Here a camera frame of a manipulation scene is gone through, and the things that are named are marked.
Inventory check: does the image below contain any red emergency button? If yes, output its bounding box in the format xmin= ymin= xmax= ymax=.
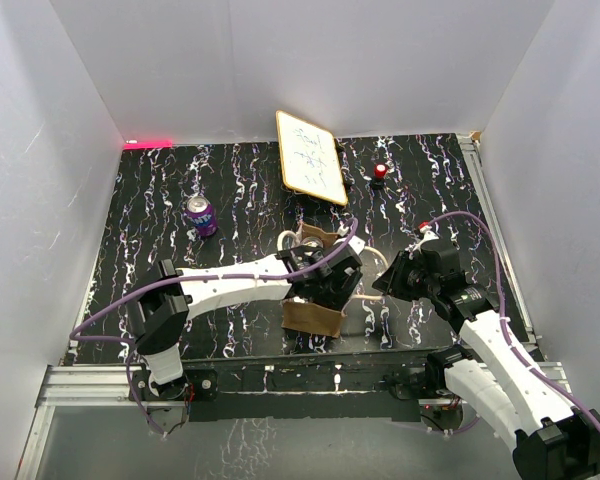
xmin=370 ymin=164 xmax=388 ymax=190

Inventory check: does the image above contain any white board with wooden frame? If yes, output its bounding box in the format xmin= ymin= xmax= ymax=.
xmin=275 ymin=110 xmax=348 ymax=206

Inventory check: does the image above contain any purple soda can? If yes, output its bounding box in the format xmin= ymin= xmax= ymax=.
xmin=301 ymin=237 xmax=324 ymax=248
xmin=185 ymin=195 xmax=218 ymax=238

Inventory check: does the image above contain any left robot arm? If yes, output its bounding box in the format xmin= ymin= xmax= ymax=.
xmin=127 ymin=237 xmax=365 ymax=400

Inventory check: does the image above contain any purple soda can back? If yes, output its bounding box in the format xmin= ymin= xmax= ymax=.
xmin=301 ymin=237 xmax=324 ymax=248

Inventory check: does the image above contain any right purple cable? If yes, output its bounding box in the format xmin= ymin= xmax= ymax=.
xmin=424 ymin=210 xmax=600 ymax=464

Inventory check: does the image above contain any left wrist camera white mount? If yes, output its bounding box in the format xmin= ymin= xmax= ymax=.
xmin=335 ymin=226 xmax=366 ymax=255

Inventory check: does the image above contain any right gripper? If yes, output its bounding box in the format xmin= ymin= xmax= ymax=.
xmin=373 ymin=250 xmax=439 ymax=302

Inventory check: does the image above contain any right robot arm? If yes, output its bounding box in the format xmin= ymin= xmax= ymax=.
xmin=373 ymin=232 xmax=600 ymax=479

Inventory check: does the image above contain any purple cable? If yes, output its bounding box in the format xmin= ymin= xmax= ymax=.
xmin=69 ymin=217 xmax=360 ymax=436
xmin=424 ymin=210 xmax=600 ymax=464

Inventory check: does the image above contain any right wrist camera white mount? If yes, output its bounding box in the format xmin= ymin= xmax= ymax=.
xmin=411 ymin=222 xmax=440 ymax=253

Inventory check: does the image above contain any canvas tote bag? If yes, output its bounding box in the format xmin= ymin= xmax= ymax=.
xmin=275 ymin=222 xmax=389 ymax=339

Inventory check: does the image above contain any pink tape strip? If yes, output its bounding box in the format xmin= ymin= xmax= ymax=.
xmin=123 ymin=140 xmax=173 ymax=150

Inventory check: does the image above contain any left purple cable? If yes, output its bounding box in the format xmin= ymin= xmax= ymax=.
xmin=69 ymin=217 xmax=360 ymax=436

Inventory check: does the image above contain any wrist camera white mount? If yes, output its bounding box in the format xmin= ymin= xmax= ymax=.
xmin=411 ymin=222 xmax=440 ymax=253
xmin=335 ymin=226 xmax=366 ymax=255

